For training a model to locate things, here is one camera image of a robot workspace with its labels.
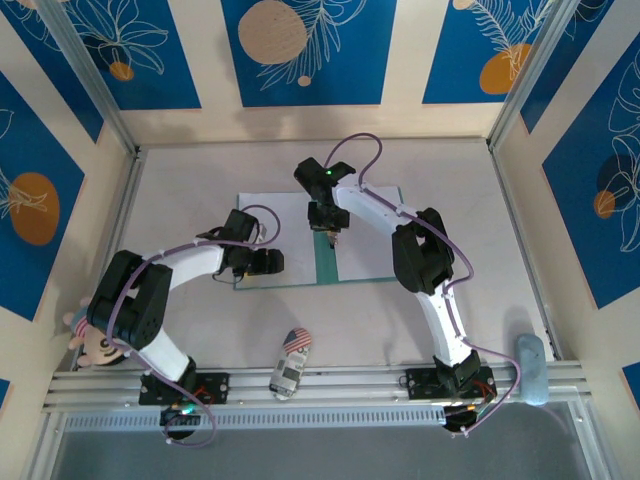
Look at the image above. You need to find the aluminium front rail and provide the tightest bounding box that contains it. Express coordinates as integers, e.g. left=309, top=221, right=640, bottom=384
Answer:
left=42, top=362, right=589, bottom=414

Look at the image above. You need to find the plush doll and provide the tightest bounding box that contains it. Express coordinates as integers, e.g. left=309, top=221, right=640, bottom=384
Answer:
left=62, top=295, right=132, bottom=370

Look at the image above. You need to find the aluminium side rail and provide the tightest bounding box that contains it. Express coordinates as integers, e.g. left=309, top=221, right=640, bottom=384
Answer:
left=487, top=142, right=564, bottom=361
left=74, top=144, right=147, bottom=371

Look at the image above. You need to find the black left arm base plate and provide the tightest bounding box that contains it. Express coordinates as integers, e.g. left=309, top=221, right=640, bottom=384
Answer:
left=138, top=372, right=231, bottom=406

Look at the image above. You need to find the black connector board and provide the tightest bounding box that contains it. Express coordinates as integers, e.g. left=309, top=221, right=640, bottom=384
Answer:
left=159, top=404, right=202, bottom=441
left=442, top=405, right=484, bottom=435

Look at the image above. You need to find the white paper sheet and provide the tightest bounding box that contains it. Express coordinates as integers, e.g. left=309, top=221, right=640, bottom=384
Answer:
left=335, top=187, right=401, bottom=281
left=235, top=192, right=321, bottom=289

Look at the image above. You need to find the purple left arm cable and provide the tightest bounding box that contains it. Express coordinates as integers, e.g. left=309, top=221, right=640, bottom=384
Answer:
left=102, top=204, right=281, bottom=449

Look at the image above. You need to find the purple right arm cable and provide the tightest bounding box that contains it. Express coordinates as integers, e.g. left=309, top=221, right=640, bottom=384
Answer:
left=322, top=132, right=526, bottom=441

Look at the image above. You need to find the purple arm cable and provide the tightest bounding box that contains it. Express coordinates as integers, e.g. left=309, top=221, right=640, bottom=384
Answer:
left=102, top=204, right=281, bottom=449
left=322, top=132, right=526, bottom=441

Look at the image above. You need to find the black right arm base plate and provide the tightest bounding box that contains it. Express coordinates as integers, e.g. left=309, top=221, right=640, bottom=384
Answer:
left=404, top=367, right=496, bottom=401

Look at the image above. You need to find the grey slotted cable duct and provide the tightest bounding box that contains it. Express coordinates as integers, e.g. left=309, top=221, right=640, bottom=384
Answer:
left=62, top=405, right=449, bottom=432

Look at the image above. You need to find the aluminium frame post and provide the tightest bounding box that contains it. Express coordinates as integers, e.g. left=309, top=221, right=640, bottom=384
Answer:
left=487, top=0, right=585, bottom=150
left=37, top=0, right=140, bottom=154

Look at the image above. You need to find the blue-grey sponge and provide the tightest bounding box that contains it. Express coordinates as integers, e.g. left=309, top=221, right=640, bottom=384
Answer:
left=514, top=333, right=550, bottom=407

